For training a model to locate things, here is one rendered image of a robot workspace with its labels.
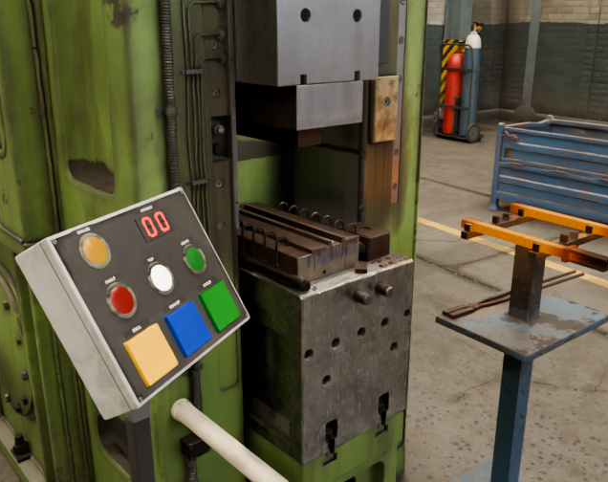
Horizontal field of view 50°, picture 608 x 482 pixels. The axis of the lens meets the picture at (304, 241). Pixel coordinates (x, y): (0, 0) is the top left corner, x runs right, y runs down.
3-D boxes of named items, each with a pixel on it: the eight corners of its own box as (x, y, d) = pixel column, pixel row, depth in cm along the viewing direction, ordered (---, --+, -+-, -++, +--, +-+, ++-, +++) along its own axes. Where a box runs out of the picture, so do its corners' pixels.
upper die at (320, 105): (362, 121, 153) (363, 80, 150) (296, 131, 141) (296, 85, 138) (254, 105, 184) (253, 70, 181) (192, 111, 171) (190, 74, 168)
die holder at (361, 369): (406, 409, 183) (415, 258, 169) (302, 466, 160) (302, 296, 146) (280, 339, 224) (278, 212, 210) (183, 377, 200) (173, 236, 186)
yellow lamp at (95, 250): (115, 263, 101) (112, 236, 99) (85, 270, 98) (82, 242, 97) (106, 257, 103) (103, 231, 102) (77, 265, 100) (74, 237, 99)
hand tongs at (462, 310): (574, 272, 217) (574, 269, 217) (585, 275, 214) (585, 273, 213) (442, 314, 186) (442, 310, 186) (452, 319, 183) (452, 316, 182)
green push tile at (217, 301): (241, 315, 122) (223, 279, 121) (220, 332, 115) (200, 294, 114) (234, 318, 123) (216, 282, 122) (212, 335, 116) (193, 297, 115)
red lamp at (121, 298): (141, 312, 101) (139, 286, 100) (113, 320, 99) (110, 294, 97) (132, 305, 104) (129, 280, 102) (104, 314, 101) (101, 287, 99)
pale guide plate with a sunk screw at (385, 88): (397, 140, 181) (400, 76, 175) (374, 142, 175) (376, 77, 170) (390, 139, 182) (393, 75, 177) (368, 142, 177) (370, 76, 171)
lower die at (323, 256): (358, 265, 165) (358, 232, 162) (296, 284, 152) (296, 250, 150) (257, 227, 195) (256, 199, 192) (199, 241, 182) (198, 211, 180)
